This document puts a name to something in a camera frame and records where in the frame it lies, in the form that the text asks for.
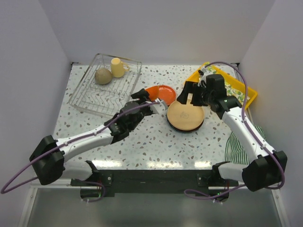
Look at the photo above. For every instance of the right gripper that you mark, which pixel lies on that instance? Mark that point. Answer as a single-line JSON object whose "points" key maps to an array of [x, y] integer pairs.
{"points": [[188, 88]]}

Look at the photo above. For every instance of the orange plate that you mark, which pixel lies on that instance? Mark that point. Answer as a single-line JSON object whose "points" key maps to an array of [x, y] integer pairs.
{"points": [[166, 93]]}

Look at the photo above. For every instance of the yellow plate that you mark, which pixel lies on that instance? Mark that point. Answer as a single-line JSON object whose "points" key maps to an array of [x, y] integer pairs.
{"points": [[185, 117]]}

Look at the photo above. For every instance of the chrome wire dish rack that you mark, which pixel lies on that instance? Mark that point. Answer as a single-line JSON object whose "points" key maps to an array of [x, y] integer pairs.
{"points": [[105, 100]]}

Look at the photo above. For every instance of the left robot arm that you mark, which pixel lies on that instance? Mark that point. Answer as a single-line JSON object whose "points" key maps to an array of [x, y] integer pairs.
{"points": [[51, 154]]}

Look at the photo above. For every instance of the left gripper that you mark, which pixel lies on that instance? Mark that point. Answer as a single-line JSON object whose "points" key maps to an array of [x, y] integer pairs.
{"points": [[141, 94]]}

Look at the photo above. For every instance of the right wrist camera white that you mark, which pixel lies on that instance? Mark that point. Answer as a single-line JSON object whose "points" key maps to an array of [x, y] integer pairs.
{"points": [[202, 77]]}

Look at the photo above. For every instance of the yellow plastic tray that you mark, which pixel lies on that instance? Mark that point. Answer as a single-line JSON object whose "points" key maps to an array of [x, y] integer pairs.
{"points": [[234, 87]]}

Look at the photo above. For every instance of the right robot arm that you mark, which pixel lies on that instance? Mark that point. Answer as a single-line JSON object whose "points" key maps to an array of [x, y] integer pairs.
{"points": [[266, 168]]}

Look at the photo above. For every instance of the green striped cloth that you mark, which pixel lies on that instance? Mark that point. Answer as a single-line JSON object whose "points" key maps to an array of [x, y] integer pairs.
{"points": [[234, 151]]}

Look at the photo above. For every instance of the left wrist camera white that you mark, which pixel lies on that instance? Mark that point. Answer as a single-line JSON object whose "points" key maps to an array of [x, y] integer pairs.
{"points": [[158, 106]]}

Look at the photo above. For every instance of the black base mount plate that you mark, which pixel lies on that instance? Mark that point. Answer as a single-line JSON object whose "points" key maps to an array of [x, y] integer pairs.
{"points": [[108, 183]]}

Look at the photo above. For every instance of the dark brown beige plate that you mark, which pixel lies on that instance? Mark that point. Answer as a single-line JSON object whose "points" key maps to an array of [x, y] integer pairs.
{"points": [[170, 125]]}

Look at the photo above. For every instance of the beige small plate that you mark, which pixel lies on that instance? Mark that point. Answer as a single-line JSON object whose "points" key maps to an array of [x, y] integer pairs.
{"points": [[103, 76]]}

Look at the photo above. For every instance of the lemon print cloth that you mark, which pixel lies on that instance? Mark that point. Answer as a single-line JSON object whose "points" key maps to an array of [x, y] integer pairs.
{"points": [[235, 73]]}

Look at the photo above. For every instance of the orange ceramic bowl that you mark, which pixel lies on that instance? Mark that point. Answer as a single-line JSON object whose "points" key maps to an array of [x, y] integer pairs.
{"points": [[153, 93]]}

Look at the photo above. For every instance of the yellow ceramic mug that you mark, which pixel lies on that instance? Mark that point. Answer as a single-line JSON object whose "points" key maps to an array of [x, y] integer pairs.
{"points": [[118, 67]]}

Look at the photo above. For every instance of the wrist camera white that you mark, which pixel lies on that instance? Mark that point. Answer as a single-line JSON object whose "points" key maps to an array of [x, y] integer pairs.
{"points": [[202, 77], [158, 106]]}

